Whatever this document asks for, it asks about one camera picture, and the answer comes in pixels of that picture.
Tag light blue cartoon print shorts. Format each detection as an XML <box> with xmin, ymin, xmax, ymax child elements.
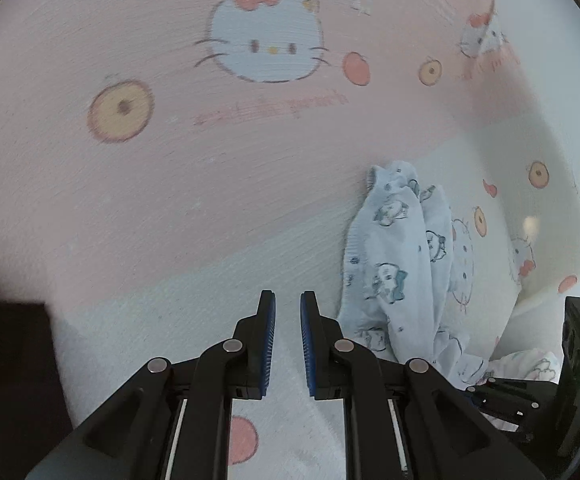
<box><xmin>338</xmin><ymin>162</ymin><xmax>488</xmax><ymax>390</ymax></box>

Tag pink white Hello Kitty blanket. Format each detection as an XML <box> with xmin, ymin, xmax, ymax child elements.
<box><xmin>0</xmin><ymin>0</ymin><xmax>580</xmax><ymax>479</ymax></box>

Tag white printed pajama garment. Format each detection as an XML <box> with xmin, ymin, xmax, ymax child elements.
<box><xmin>476</xmin><ymin>349</ymin><xmax>562</xmax><ymax>387</ymax></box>

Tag black garment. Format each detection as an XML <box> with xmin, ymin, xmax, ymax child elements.
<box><xmin>0</xmin><ymin>301</ymin><xmax>73</xmax><ymax>479</ymax></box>

